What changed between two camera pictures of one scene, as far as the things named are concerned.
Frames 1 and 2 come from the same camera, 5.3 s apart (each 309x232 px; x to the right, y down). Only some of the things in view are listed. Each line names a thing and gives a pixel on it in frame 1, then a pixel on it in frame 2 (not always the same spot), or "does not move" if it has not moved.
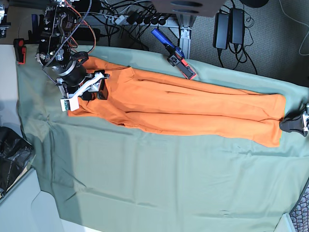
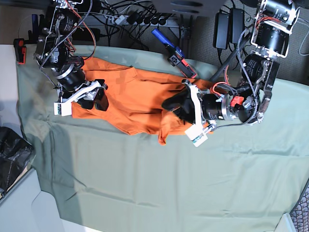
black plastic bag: [16, 151] does not move
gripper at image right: [297, 121] to [204, 107]
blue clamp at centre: [176, 56] does not move
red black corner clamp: [20, 45] does not move
